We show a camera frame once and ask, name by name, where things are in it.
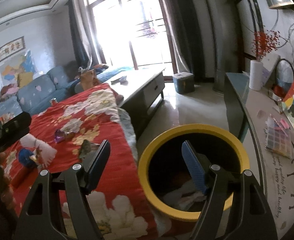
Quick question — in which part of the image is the purple candy wrapper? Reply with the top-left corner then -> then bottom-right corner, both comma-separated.
54,129 -> 75,144

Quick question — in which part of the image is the blue plastic bag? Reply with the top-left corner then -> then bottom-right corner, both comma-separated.
18,148 -> 37,168

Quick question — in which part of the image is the glass balcony door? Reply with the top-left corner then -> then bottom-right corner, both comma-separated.
84,0 -> 177,78

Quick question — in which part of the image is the dark glass tv console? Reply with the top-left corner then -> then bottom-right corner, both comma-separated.
224,73 -> 294,239

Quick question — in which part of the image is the small blue storage stool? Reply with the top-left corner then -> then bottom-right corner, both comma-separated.
172,72 -> 195,94

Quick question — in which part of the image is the yellow rimmed trash bin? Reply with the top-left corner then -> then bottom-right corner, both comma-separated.
138,124 -> 250,222

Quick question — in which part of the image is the white coffee table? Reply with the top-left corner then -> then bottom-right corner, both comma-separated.
107,67 -> 165,136

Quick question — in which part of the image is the yellow cushion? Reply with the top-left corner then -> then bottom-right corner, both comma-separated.
17,72 -> 33,88

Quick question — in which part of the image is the blue grey sofa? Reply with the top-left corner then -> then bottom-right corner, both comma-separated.
0,64 -> 133,124

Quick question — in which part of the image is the brown paper bag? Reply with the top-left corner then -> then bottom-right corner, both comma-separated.
80,69 -> 100,90

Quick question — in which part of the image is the red floral blanket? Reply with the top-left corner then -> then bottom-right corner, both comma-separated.
4,84 -> 171,239

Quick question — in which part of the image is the dark green curtain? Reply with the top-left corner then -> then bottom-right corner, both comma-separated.
66,0 -> 92,69

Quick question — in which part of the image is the round wire frame mirror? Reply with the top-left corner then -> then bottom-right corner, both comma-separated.
275,59 -> 294,94

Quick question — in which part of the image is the red drink can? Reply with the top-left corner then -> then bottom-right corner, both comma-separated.
50,98 -> 57,106

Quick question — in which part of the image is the dark green snack packet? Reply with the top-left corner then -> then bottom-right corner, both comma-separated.
78,139 -> 100,160

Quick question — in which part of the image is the china map poster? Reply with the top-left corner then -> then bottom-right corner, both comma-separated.
0,50 -> 37,82

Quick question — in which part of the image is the red berry branch decoration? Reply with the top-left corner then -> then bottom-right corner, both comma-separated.
252,30 -> 280,62

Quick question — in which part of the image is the person's left hand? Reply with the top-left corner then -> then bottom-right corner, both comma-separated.
0,152 -> 16,210

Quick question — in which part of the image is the pink folded blanket pile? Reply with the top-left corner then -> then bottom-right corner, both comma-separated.
0,83 -> 19,102

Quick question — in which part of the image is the bead organiser box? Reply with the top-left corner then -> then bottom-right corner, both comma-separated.
265,115 -> 293,159

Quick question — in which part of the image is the right framed calligraphy picture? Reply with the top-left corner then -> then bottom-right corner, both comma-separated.
0,36 -> 25,62

